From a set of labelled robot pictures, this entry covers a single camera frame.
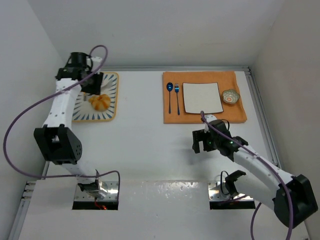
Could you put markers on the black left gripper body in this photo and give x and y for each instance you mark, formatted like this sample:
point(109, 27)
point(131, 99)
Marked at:
point(94, 83)

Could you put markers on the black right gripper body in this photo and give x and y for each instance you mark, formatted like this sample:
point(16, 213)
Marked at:
point(200, 139)

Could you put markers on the round golden bread roll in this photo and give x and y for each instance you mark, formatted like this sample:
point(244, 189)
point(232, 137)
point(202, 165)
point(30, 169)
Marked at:
point(100, 103)

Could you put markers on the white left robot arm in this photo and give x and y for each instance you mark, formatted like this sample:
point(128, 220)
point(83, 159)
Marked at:
point(55, 139)

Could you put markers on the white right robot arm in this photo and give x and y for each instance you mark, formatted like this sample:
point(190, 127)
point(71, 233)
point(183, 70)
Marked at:
point(290, 197)

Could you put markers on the blue patterned yellow-rimmed tray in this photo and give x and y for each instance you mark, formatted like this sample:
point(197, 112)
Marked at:
point(83, 111)

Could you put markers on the white square plate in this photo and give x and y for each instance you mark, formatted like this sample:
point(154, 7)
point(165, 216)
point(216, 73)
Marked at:
point(204, 97)

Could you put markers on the small flower-shaped bowl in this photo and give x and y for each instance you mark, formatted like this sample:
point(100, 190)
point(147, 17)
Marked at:
point(230, 96)

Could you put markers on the orange cloth placemat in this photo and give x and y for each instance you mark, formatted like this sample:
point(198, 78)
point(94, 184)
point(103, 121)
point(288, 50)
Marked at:
point(226, 80)

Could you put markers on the blue fork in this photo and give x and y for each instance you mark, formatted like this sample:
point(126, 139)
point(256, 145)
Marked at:
point(177, 90)

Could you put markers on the blue spoon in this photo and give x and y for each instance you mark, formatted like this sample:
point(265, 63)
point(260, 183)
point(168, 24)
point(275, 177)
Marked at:
point(169, 88)

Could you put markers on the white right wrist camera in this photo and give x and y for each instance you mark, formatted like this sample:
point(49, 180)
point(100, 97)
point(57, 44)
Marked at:
point(209, 118)

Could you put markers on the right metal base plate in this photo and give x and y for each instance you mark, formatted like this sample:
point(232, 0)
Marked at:
point(217, 192)

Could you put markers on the metal base plate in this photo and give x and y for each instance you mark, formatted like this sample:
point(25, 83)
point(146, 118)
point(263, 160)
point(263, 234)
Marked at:
point(217, 192)
point(112, 190)

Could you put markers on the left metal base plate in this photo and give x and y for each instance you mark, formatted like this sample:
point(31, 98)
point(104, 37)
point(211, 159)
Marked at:
point(112, 190)

